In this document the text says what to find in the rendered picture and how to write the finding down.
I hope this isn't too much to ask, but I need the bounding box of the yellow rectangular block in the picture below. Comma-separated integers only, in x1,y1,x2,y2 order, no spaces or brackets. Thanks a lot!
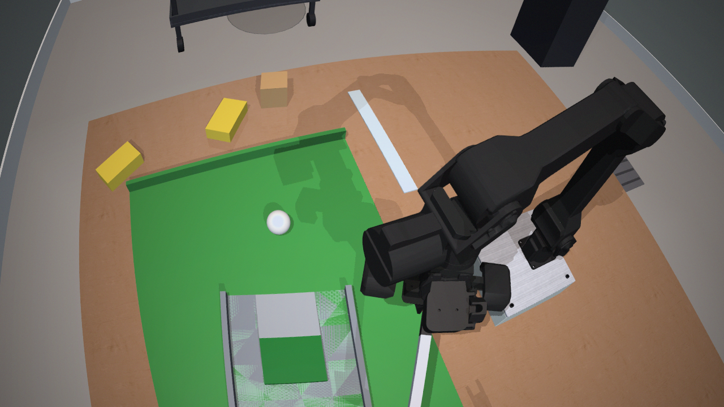
96,142,144,191
205,98,248,142

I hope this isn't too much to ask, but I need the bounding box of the white flat strip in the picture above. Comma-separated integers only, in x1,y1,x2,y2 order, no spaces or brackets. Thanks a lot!
348,90,418,193

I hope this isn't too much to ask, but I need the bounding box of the white ball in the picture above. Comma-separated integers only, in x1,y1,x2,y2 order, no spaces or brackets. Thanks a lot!
266,210,291,235

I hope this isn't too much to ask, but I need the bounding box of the tan cube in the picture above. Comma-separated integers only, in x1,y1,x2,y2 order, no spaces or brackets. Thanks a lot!
260,71,287,109

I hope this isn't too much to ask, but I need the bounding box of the green putting mat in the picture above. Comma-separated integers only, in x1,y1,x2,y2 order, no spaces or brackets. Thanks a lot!
130,139,422,407

